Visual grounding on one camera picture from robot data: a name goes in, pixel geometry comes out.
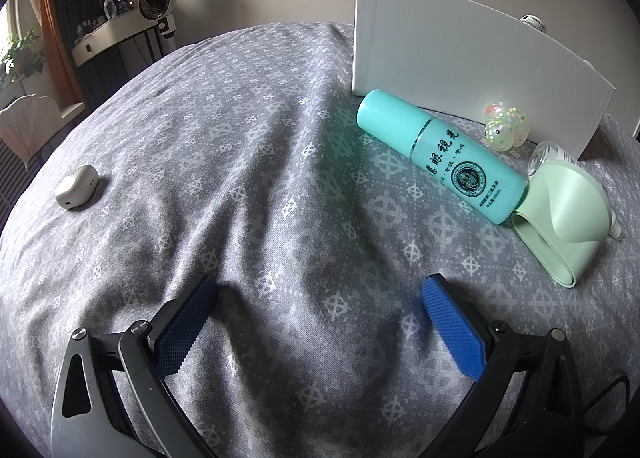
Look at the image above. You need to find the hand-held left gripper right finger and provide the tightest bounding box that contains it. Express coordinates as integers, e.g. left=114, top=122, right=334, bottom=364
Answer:
left=420, top=273, right=587, bottom=458

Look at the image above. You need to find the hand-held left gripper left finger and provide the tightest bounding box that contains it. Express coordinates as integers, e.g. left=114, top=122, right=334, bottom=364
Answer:
left=51, top=274, right=219, bottom=458

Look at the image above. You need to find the grey patterned bed sheet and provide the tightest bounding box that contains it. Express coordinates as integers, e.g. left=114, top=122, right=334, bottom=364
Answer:
left=0, top=21, right=640, bottom=458

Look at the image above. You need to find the pale green funnel cup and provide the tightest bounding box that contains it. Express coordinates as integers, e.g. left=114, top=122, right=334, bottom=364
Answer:
left=510, top=159, right=615, bottom=289

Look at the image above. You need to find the teal bottle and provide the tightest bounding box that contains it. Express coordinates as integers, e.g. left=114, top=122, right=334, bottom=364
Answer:
left=356, top=88, right=529, bottom=225

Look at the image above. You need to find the small white charging case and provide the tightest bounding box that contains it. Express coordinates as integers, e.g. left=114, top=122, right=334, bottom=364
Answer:
left=54, top=165, right=98, bottom=211

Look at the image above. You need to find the small clear bottle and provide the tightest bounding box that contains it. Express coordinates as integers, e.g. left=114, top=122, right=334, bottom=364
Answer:
left=525, top=139, right=583, bottom=179

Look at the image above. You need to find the dotted translucent toy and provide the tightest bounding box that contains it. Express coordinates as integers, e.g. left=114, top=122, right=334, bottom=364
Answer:
left=482, top=101, right=531, bottom=151

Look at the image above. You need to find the white shell-shaped chair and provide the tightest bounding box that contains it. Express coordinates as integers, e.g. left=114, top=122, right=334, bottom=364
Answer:
left=0, top=93, right=63, bottom=171

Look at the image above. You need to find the white cardboard box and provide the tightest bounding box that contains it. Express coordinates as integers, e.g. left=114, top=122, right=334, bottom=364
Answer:
left=351, top=0, right=617, bottom=162

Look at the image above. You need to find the white desk with clutter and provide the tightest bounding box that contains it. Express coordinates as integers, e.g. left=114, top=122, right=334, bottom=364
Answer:
left=70, top=13, right=178, bottom=66

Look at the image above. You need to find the white spray can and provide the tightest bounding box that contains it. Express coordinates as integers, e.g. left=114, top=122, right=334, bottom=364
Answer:
left=517, top=13, right=548, bottom=34

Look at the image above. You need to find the green potted plant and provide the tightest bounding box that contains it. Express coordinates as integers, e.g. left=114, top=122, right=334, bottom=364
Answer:
left=0, top=27, right=46, bottom=84

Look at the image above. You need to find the orange curtain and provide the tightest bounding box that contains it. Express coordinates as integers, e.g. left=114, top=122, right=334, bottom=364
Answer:
left=37, top=0, right=86, bottom=112

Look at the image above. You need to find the black cable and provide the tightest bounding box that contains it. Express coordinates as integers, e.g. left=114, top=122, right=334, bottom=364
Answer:
left=582, top=375, right=632, bottom=411

